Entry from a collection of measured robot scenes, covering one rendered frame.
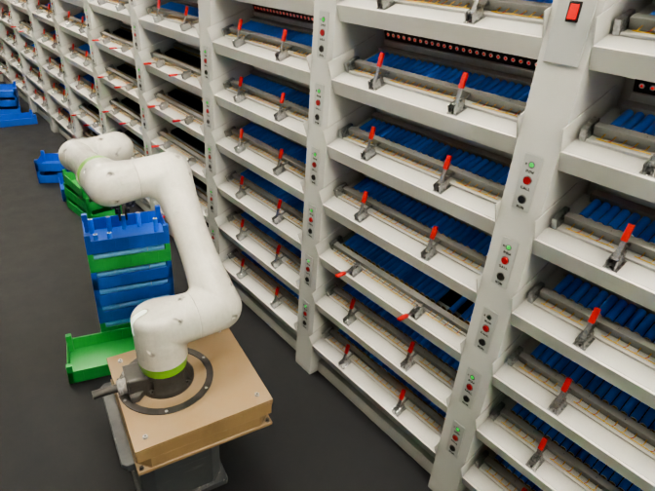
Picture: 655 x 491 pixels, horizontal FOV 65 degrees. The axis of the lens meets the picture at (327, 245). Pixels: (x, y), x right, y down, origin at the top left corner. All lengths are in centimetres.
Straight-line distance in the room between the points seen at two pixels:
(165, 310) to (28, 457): 79
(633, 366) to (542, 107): 55
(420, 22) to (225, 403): 107
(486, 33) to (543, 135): 24
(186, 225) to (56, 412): 91
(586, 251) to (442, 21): 58
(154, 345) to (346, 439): 80
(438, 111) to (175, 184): 72
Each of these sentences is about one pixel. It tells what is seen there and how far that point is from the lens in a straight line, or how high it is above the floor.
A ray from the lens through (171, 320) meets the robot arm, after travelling 134.
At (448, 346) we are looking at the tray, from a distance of 144.
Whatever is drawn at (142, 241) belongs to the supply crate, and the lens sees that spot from 209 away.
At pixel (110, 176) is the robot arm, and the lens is 145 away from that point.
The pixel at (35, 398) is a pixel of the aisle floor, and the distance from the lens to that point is 214.
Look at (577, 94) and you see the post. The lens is 109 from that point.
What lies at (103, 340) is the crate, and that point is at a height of 2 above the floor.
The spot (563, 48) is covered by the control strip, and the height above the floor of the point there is 131.
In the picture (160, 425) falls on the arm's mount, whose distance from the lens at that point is 142.
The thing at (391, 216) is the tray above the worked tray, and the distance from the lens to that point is 152.
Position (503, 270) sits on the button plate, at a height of 83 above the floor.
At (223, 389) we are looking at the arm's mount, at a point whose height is 38.
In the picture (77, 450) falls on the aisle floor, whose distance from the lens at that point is 193.
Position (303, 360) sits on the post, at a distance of 206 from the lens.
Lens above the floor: 142
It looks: 29 degrees down
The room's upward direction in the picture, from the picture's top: 5 degrees clockwise
